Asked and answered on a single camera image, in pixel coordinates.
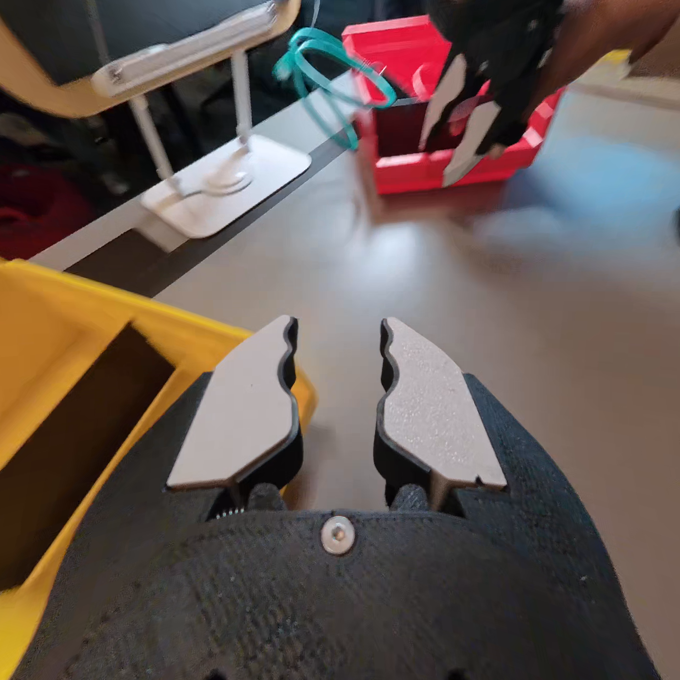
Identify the red plastic bin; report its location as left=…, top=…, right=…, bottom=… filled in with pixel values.
left=341, top=15, right=565, bottom=196

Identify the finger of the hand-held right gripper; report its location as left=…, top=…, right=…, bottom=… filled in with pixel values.
left=442, top=101, right=504, bottom=188
left=419, top=53, right=469, bottom=153

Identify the green ethernet cable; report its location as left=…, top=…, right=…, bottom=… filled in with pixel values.
left=272, top=27, right=399, bottom=152

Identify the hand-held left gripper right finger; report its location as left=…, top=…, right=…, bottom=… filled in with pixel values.
left=373, top=317, right=509, bottom=492

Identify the person's right hand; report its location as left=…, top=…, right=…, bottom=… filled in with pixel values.
left=531, top=0, right=680, bottom=111

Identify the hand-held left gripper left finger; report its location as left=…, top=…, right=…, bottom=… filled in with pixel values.
left=166, top=314, right=305, bottom=491

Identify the white tablet stand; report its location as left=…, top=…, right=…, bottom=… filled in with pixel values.
left=90, top=0, right=312, bottom=240

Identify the yellow plastic bin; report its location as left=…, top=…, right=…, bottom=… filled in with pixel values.
left=0, top=259, right=318, bottom=680

